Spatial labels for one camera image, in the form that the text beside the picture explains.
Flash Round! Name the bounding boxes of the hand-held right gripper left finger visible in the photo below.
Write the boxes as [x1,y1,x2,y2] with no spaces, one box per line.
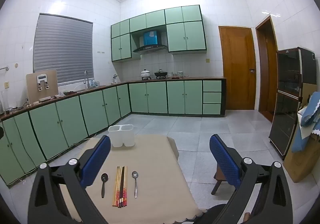
[27,135,112,224]

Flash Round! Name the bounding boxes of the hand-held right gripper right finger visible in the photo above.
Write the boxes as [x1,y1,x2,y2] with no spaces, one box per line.
[209,134,293,224]

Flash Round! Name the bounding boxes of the black spoon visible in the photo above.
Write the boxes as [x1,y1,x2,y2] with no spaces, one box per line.
[101,173,109,199]

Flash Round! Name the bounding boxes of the white two-compartment utensil holder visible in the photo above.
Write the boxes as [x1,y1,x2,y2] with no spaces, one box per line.
[108,124,135,148]

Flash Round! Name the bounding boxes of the metal spoon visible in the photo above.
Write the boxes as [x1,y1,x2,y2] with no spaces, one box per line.
[132,170,139,199]

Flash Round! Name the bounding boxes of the wooden stool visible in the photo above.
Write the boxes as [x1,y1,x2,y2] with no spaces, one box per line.
[211,164,238,196]

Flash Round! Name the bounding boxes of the black chair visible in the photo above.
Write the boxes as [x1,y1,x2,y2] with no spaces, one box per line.
[182,203,250,224]

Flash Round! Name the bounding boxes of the cardboard box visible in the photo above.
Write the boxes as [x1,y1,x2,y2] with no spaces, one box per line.
[284,114,320,183]

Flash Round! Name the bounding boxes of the green base cabinets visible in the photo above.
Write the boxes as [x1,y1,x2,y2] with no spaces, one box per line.
[0,78,227,189]

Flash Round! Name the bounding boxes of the closed wooden door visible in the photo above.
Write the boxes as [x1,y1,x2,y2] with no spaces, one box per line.
[219,26,257,110]

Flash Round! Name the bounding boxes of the black glass-front cabinet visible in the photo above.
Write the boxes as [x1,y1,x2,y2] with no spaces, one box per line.
[269,47,317,161]

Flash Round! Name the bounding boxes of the wooden board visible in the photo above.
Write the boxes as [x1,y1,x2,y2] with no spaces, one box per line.
[26,70,59,105]

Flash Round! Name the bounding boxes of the blue cloth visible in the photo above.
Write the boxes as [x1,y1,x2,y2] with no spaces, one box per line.
[291,92,320,153]

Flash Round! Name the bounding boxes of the group of glass jars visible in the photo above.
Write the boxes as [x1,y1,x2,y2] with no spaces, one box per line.
[167,71,185,79]

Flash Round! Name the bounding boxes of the open wooden door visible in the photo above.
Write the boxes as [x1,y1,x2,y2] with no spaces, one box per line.
[255,16,278,122]

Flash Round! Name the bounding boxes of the grey window blind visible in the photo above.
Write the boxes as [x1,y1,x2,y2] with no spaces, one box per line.
[33,13,95,87]

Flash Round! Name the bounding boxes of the range hood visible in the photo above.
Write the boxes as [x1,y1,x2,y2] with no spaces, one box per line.
[132,30,168,54]

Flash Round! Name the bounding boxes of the metal bracket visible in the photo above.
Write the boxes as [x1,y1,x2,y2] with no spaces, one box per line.
[37,74,50,91]

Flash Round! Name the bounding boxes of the green wall cabinets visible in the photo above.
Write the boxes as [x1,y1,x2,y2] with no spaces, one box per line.
[111,5,207,62]

